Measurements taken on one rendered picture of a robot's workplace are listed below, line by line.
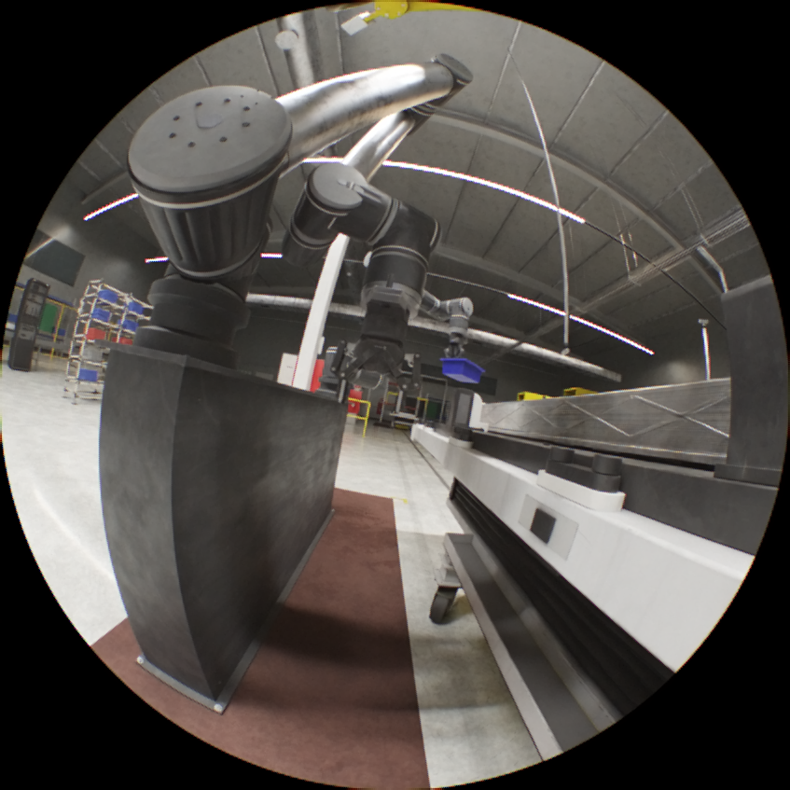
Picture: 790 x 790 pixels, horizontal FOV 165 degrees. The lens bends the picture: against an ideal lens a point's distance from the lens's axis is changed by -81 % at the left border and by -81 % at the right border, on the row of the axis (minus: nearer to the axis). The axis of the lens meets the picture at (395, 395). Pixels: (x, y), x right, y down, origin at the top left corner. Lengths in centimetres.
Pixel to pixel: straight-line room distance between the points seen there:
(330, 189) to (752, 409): 53
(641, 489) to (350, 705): 93
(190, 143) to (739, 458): 51
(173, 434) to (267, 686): 80
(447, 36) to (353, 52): 262
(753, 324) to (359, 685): 111
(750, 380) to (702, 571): 12
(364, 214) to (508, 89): 956
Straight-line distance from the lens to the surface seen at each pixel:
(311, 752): 92
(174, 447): 47
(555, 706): 69
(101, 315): 538
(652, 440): 47
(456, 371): 137
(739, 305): 25
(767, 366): 23
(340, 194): 47
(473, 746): 102
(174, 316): 54
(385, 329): 43
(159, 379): 49
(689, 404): 44
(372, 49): 1001
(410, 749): 96
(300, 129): 47
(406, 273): 45
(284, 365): 811
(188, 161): 32
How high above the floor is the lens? 89
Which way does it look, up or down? 4 degrees up
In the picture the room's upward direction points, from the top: 11 degrees clockwise
